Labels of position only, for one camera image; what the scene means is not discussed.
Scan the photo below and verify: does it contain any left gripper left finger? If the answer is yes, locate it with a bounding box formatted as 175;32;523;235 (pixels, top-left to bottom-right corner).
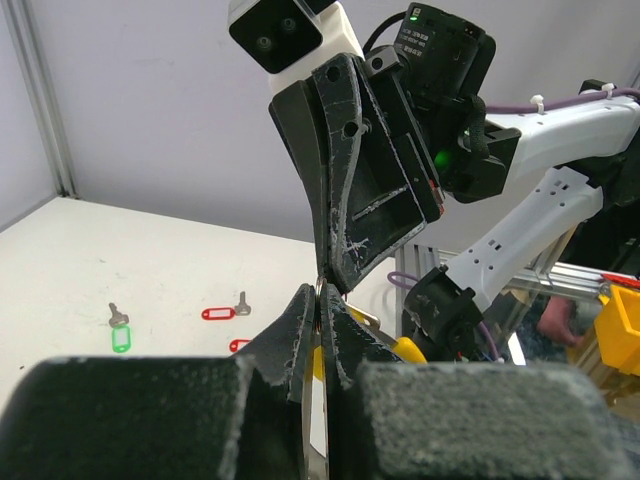
1;285;316;479

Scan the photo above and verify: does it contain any keyring with yellow handle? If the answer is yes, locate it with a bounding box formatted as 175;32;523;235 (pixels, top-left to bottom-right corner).
307;279;429;480

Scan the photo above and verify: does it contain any yellow storage bin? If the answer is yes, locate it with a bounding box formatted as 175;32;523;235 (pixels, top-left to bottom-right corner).
594;285;639;376

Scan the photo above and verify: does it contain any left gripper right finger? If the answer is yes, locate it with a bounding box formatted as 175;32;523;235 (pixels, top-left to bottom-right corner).
319;285;635;479

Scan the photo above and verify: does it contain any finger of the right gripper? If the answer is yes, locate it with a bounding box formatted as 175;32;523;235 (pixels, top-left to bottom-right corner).
269;80;329;277
312;53;425;293

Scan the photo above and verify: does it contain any red tag key upper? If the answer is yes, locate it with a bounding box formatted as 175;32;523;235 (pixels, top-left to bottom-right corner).
201;291;252;322

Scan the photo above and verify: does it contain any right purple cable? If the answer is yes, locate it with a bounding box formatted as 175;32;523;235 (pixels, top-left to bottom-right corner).
479;87;640;114

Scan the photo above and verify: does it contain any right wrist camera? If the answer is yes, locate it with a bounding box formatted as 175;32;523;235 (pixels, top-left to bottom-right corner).
227;0;364;94

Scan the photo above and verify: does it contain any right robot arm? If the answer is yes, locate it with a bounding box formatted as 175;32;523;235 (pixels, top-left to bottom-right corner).
259;1;639;310

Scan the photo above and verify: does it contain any red tag key lower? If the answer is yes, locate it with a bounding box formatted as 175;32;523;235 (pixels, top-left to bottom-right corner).
228;339;251;354

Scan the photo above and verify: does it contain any red tag key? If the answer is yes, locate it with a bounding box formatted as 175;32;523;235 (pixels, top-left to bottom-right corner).
201;291;252;322
228;339;251;354

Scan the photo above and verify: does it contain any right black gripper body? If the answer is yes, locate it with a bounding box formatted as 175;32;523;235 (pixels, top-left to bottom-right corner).
359;46;444;235

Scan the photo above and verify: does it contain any light green tag key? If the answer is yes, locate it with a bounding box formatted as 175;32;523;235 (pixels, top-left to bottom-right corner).
108;303;132;354

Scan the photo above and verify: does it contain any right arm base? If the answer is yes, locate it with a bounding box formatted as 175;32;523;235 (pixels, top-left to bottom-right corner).
402;266;500;362

